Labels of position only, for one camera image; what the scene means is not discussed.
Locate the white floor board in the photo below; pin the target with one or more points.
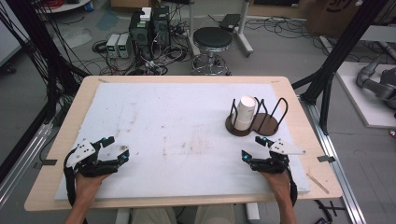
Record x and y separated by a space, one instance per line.
364 109

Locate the white table mat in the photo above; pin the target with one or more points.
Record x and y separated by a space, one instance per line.
186 109

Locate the thin wooden stick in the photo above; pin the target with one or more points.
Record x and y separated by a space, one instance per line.
317 183

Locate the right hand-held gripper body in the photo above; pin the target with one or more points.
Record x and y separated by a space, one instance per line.
280 146

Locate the cardboard box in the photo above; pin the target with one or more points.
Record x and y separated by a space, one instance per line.
339 15

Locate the black round stool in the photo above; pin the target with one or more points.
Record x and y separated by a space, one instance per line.
212 39

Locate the black metal frame stand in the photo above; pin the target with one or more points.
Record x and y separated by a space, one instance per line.
342 49
40 46

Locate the white table leg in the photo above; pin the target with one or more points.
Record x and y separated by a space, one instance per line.
252 213
122 217

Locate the aluminium rail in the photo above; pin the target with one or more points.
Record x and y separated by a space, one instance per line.
18 174
339 174

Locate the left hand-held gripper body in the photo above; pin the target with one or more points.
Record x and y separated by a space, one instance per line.
81 152

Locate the person's right leg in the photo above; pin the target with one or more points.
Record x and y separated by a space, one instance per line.
214 214

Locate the small white box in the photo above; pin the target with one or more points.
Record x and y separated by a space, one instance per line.
145 14

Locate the person's right hand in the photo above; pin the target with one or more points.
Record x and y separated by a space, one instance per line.
280 185

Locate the black flat device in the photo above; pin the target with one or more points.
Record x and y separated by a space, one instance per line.
229 21

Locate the black tape piece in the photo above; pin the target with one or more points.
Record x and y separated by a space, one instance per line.
49 162
326 158

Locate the person's leg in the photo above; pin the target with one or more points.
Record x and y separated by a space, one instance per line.
214 214
152 216

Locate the person's left leg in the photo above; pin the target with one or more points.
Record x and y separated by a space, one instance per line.
152 216

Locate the person's left hand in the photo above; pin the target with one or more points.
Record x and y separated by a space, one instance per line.
88 186

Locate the stack of white paper cups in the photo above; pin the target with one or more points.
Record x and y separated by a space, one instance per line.
246 113

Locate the black computer tower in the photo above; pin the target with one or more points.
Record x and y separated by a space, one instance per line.
161 31
140 37

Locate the grey power supply unit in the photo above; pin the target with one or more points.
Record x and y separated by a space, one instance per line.
112 46
124 46

